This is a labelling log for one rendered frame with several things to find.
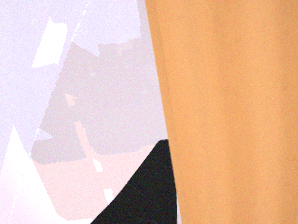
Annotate light brown wooden board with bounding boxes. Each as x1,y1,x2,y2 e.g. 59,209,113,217
145,0,298,224

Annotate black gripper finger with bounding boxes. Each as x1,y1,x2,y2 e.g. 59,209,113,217
90,139,178,224

